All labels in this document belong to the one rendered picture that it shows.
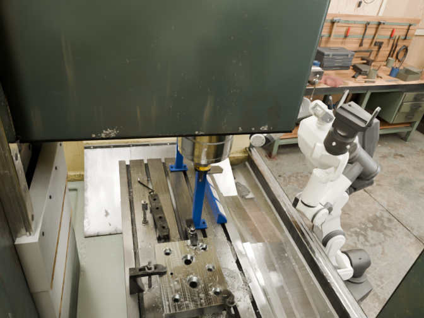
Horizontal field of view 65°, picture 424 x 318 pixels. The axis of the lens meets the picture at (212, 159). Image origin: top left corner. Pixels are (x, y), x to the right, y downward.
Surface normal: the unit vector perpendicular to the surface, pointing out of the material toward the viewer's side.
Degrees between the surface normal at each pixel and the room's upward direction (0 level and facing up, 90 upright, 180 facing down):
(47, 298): 90
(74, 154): 90
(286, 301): 8
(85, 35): 90
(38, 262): 90
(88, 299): 0
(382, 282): 0
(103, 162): 25
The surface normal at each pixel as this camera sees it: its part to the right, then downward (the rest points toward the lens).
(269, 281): 0.15, -0.73
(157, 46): 0.26, 0.57
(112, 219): 0.20, -0.52
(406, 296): -0.96, 0.06
